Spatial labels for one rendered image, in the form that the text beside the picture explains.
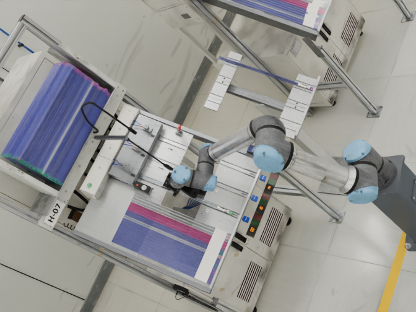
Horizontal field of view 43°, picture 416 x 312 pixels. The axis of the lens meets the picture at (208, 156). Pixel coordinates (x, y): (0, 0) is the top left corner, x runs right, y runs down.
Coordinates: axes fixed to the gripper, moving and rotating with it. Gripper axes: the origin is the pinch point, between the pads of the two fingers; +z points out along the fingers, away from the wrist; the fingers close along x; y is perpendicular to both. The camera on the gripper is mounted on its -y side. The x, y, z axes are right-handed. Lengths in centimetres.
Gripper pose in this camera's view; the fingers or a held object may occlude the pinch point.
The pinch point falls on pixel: (176, 190)
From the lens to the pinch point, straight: 254.5
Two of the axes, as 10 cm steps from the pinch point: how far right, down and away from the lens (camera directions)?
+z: -1.8, 2.5, 9.5
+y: -9.0, -4.3, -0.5
